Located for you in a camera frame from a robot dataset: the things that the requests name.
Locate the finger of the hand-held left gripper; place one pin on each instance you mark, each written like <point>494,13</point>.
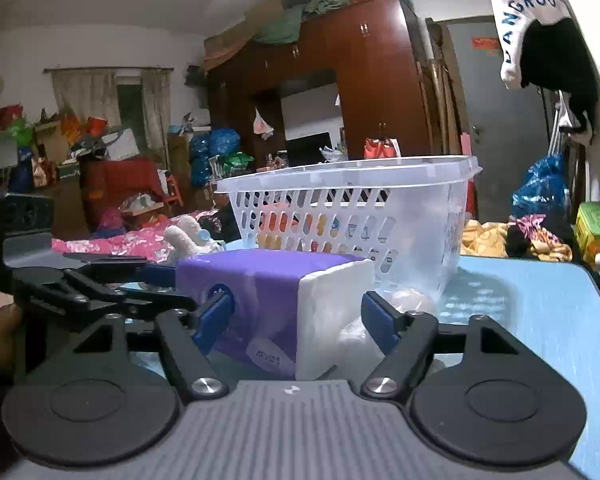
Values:
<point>160,275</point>
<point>105,300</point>

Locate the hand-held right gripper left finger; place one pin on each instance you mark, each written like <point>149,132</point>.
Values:
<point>214,317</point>

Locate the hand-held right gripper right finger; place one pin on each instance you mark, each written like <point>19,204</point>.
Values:
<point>380,325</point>

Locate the purple tissue pack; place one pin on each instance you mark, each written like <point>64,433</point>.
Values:
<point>260,300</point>

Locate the person's left hand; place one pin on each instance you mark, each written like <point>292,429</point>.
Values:
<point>2,340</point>

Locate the clear plastic bag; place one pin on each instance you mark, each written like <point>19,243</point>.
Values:
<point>375,325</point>

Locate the white plush toy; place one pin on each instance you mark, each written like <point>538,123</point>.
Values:
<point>187,240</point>

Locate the pink printed blanket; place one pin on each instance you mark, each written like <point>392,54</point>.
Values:
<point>115,245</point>

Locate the red cloth covered cabinet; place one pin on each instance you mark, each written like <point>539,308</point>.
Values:
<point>120,180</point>

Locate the white plastic basket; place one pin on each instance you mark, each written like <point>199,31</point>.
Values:
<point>350,210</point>

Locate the pile of blue bags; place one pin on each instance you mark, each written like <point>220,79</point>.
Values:
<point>212,152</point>

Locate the yellow patterned cloth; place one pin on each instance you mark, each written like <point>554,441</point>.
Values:
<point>485,237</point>

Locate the beige window curtain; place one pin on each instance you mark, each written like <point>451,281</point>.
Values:
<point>82,95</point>

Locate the white hanging plastic bag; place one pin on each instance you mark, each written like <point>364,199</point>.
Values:
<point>262,125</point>

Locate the black monitor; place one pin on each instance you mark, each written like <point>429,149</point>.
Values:
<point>309,149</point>

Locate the blue plastic bag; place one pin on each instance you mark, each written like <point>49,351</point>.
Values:
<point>542,187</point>

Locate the grey door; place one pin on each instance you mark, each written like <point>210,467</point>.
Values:
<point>500,125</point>

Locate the brown wooden wardrobe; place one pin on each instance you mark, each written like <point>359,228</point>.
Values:
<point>360,90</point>

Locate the green cloth bundle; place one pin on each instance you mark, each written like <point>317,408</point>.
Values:
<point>300,15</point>

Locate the black hanging garment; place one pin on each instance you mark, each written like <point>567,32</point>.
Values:
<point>565,65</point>

